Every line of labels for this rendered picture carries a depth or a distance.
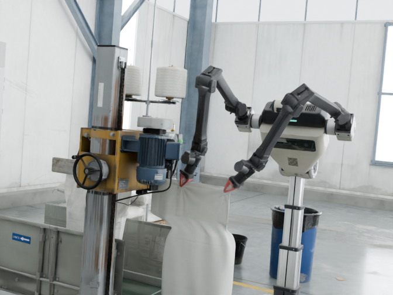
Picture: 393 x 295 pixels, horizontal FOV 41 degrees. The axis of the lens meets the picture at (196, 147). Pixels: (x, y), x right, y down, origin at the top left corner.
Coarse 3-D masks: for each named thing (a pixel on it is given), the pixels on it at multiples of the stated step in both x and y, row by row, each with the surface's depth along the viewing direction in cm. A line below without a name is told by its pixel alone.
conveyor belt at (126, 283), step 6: (48, 270) 340; (126, 282) 329; (132, 282) 330; (138, 282) 331; (126, 288) 318; (132, 288) 319; (138, 288) 319; (144, 288) 320; (150, 288) 321; (156, 288) 322; (126, 294) 306; (132, 294) 307; (138, 294) 308; (144, 294) 309; (150, 294) 310; (156, 294) 310
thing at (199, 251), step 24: (168, 192) 297; (192, 192) 293; (216, 192) 285; (168, 216) 298; (192, 216) 293; (216, 216) 285; (168, 240) 293; (192, 240) 285; (216, 240) 281; (168, 264) 292; (192, 264) 284; (216, 264) 280; (168, 288) 292; (192, 288) 285; (216, 288) 280
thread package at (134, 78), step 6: (132, 66) 284; (132, 72) 283; (138, 72) 285; (126, 78) 283; (132, 78) 283; (138, 78) 285; (126, 84) 282; (132, 84) 283; (138, 84) 285; (126, 90) 282; (132, 90) 283; (138, 90) 285
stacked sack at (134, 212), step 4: (128, 208) 586; (132, 208) 591; (136, 208) 596; (140, 208) 602; (132, 212) 585; (136, 212) 592; (140, 212) 600; (128, 216) 577; (132, 216) 584; (136, 216) 592; (140, 216) 605
